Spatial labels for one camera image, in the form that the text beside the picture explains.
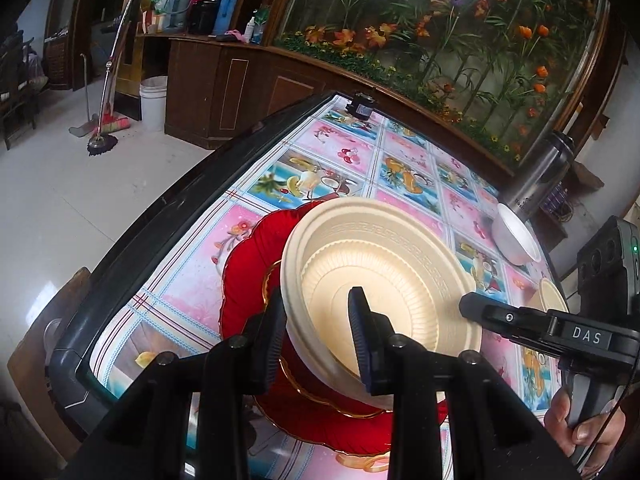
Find small beige plastic bowl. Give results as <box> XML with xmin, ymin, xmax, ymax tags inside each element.
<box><xmin>525</xmin><ymin>278</ymin><xmax>568</xmax><ymax>313</ymax></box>

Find white foam bowl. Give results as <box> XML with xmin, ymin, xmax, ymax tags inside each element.
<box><xmin>491</xmin><ymin>203</ymin><xmax>542</xmax><ymax>266</ymax></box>

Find large beige plastic bowl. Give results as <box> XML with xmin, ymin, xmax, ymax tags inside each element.
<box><xmin>280</xmin><ymin>197</ymin><xmax>482</xmax><ymax>410</ymax></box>

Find large red glass plate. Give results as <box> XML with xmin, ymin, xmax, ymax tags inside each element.
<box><xmin>219</xmin><ymin>200</ymin><xmax>393</xmax><ymax>456</ymax></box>

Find small red glass plate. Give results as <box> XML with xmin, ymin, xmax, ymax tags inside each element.
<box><xmin>261</xmin><ymin>259</ymin><xmax>396</xmax><ymax>420</ymax></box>

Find person's right hand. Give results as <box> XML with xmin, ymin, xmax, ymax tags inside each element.
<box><xmin>544</xmin><ymin>389</ymin><xmax>626</xmax><ymax>479</ymax></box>

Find purple bottles on shelf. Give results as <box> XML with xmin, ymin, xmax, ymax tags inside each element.
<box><xmin>540</xmin><ymin>182</ymin><xmax>567</xmax><ymax>214</ymax></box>

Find colourful patterned tablecloth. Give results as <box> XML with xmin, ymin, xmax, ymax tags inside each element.
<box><xmin>89</xmin><ymin>94</ymin><xmax>566</xmax><ymax>480</ymax></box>

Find stainless steel thermos jug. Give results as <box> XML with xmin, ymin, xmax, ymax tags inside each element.
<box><xmin>499</xmin><ymin>130</ymin><xmax>574</xmax><ymax>222</ymax></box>

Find flower mural panel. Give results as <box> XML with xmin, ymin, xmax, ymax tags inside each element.
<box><xmin>276</xmin><ymin>0</ymin><xmax>606</xmax><ymax>167</ymax></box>

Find white plastic bucket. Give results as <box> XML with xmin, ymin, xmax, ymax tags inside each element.
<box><xmin>139</xmin><ymin>76</ymin><xmax>168</xmax><ymax>132</ymax></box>

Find wooden sideboard cabinet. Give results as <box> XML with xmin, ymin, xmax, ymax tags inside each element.
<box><xmin>165</xmin><ymin>35</ymin><xmax>513</xmax><ymax>188</ymax></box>

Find blue plastic bottle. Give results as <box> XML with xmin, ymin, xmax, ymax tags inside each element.
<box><xmin>213</xmin><ymin>0</ymin><xmax>238</xmax><ymax>36</ymax></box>

